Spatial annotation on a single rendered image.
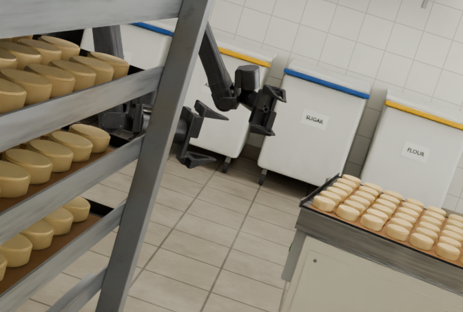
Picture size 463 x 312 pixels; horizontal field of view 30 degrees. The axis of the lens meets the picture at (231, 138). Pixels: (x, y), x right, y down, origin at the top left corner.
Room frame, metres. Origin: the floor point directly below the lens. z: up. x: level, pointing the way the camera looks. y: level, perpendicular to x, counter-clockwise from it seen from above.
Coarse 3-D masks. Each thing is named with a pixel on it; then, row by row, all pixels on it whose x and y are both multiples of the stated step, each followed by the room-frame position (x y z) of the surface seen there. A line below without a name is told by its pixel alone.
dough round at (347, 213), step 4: (340, 208) 1.86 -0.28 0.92; (344, 208) 1.86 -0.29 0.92; (348, 208) 1.87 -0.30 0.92; (352, 208) 1.88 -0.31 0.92; (336, 212) 1.86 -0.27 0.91; (340, 212) 1.85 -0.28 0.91; (344, 212) 1.84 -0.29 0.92; (348, 212) 1.84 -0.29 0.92; (352, 212) 1.85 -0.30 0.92; (356, 212) 1.86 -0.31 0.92; (340, 216) 1.85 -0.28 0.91; (344, 216) 1.84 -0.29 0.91; (348, 216) 1.84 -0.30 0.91; (352, 216) 1.84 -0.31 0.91; (356, 216) 1.85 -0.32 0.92; (352, 220) 1.85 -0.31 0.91
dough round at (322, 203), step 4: (316, 196) 1.89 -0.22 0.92; (320, 196) 1.90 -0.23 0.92; (316, 200) 1.87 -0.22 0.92; (320, 200) 1.86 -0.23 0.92; (324, 200) 1.87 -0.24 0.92; (328, 200) 1.88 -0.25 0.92; (332, 200) 1.89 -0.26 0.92; (312, 204) 1.88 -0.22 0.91; (316, 204) 1.87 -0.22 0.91; (320, 204) 1.86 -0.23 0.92; (324, 204) 1.86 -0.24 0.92; (328, 204) 1.86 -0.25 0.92; (332, 204) 1.87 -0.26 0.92; (320, 208) 1.86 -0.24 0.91; (324, 208) 1.86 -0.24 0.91; (328, 208) 1.86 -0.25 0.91; (332, 208) 1.87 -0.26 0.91
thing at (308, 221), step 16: (304, 208) 1.87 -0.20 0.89; (304, 224) 1.87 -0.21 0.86; (320, 224) 1.86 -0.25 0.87; (336, 224) 1.86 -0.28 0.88; (336, 240) 1.85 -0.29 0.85; (352, 240) 1.84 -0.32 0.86; (368, 240) 1.84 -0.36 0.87; (384, 240) 1.83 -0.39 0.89; (368, 256) 1.83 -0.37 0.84; (384, 256) 1.82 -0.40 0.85; (400, 256) 1.82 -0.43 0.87; (416, 256) 1.81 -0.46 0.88; (416, 272) 1.81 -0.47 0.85; (432, 272) 1.80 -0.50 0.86; (448, 272) 1.79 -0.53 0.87
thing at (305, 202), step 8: (336, 176) 2.20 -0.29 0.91; (328, 184) 2.11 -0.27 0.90; (360, 184) 2.22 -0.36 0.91; (312, 192) 1.94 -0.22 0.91; (304, 200) 1.87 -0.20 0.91; (312, 200) 1.92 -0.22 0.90; (424, 208) 2.17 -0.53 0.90; (328, 216) 1.83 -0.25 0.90; (368, 232) 1.81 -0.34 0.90; (392, 240) 1.79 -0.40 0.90; (408, 248) 1.78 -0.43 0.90; (432, 256) 1.77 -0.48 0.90
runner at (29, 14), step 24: (0, 0) 0.55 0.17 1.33; (24, 0) 0.59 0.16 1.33; (48, 0) 0.63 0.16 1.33; (72, 0) 0.68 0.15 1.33; (96, 0) 0.73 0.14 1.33; (120, 0) 0.79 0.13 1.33; (144, 0) 0.87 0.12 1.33; (168, 0) 0.96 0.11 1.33; (0, 24) 0.56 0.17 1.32; (24, 24) 0.60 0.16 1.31; (48, 24) 0.64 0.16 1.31; (72, 24) 0.69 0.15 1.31; (96, 24) 0.75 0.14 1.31; (120, 24) 0.81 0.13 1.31
